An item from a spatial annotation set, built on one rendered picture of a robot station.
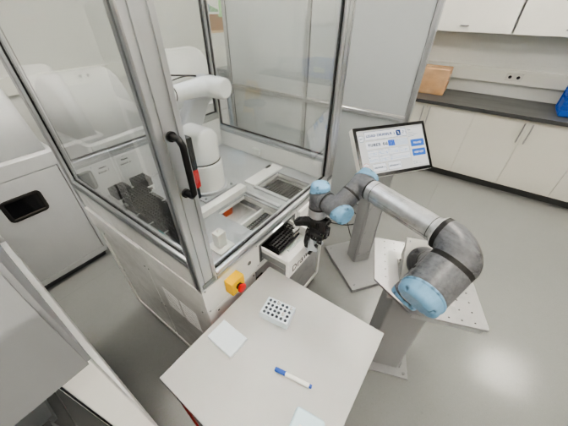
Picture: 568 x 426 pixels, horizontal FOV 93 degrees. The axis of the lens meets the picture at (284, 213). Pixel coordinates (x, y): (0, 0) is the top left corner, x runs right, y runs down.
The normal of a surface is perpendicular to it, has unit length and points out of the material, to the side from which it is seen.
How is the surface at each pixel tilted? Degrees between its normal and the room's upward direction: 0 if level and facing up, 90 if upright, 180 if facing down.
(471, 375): 0
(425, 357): 0
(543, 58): 90
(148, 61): 90
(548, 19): 90
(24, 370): 90
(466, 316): 0
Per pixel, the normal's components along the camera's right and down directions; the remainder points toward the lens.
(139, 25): 0.81, 0.37
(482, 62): -0.57, 0.50
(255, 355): 0.01, -0.79
